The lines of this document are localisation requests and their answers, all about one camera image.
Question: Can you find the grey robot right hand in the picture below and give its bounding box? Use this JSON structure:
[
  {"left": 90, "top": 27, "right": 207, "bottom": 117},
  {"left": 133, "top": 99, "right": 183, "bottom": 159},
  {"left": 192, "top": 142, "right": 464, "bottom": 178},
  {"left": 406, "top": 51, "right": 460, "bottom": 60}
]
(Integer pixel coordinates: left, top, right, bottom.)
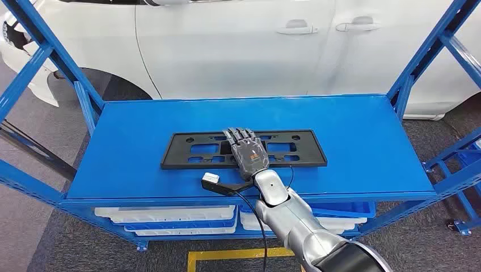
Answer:
[{"left": 222, "top": 127, "right": 270, "bottom": 182}]

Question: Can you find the black plastic plate frame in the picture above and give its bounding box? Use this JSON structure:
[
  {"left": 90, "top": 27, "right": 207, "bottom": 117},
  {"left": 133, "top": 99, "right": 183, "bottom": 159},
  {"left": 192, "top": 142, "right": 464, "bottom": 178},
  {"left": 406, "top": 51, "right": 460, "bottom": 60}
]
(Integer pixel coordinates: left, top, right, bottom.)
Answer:
[{"left": 161, "top": 130, "right": 328, "bottom": 171}]

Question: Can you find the blue metal shelf rack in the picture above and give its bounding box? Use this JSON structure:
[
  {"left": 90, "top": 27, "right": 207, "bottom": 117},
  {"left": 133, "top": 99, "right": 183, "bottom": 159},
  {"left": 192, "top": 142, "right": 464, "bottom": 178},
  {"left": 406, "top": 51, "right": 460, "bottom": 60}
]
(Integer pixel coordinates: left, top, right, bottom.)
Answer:
[{"left": 0, "top": 0, "right": 481, "bottom": 252}]

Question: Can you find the yellow floor tape square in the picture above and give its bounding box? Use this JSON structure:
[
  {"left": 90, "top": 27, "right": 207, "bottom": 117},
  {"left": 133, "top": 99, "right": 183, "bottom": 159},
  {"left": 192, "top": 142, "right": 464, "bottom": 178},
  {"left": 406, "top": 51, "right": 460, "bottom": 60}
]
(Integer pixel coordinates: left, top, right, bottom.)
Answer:
[{"left": 187, "top": 247, "right": 306, "bottom": 272}]

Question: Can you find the white car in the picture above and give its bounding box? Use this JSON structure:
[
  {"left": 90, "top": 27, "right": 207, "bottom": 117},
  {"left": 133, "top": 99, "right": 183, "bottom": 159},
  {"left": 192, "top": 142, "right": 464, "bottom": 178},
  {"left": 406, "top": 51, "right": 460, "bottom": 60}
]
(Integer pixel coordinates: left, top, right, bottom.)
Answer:
[{"left": 0, "top": 0, "right": 481, "bottom": 121}]

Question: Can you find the black camera bracket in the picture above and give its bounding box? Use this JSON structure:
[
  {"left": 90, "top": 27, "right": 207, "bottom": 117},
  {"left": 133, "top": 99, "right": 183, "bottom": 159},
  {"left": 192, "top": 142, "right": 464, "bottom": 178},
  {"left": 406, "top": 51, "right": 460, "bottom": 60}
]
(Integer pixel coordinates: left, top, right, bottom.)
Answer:
[{"left": 201, "top": 178, "right": 255, "bottom": 197}]

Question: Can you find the thick black cable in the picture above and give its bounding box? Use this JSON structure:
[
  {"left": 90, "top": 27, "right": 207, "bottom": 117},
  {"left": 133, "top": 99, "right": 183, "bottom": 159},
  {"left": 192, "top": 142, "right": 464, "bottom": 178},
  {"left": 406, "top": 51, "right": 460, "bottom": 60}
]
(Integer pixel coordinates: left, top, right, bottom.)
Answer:
[{"left": 231, "top": 189, "right": 269, "bottom": 272}]

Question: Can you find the black post chrome base stanchion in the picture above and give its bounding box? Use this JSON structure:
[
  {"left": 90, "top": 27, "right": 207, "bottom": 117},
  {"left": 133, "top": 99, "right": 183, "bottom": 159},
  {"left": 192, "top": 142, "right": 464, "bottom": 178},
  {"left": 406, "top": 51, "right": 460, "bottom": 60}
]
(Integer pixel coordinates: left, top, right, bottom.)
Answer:
[{"left": 0, "top": 120, "right": 78, "bottom": 182}]

